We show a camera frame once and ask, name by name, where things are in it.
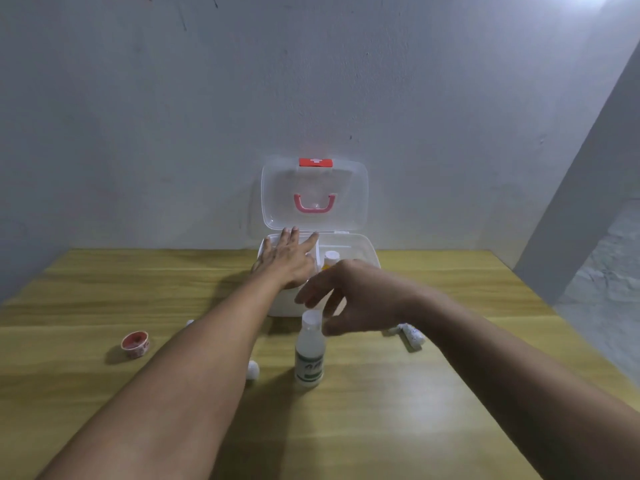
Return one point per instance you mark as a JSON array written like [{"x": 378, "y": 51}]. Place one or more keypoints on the person's left thumb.
[{"x": 310, "y": 240}]

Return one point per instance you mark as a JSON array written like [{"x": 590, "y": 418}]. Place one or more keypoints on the clear bottle with white cap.
[{"x": 309, "y": 357}]

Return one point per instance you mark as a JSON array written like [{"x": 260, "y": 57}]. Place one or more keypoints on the person's left forearm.
[{"x": 200, "y": 374}]

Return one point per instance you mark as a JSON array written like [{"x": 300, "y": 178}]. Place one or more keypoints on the red box latch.
[{"x": 316, "y": 162}]

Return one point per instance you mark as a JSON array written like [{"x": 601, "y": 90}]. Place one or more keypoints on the white gauze roll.
[{"x": 413, "y": 337}]

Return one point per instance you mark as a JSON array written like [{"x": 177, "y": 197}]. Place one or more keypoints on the orange bottle with white cap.
[{"x": 331, "y": 258}]

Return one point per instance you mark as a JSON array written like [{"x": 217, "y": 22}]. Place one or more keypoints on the person's right thumb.
[{"x": 336, "y": 325}]

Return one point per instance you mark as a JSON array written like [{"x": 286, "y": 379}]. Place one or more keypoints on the red tape roll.
[{"x": 135, "y": 344}]

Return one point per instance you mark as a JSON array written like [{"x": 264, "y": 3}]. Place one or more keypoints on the person's right hand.
[{"x": 370, "y": 299}]

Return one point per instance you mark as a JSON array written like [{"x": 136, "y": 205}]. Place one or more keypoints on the person's left hand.
[{"x": 287, "y": 262}]

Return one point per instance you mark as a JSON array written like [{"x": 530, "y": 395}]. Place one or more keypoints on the person's right forearm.
[{"x": 520, "y": 384}]

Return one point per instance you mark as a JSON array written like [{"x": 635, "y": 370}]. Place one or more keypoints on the white first aid box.
[{"x": 315, "y": 194}]

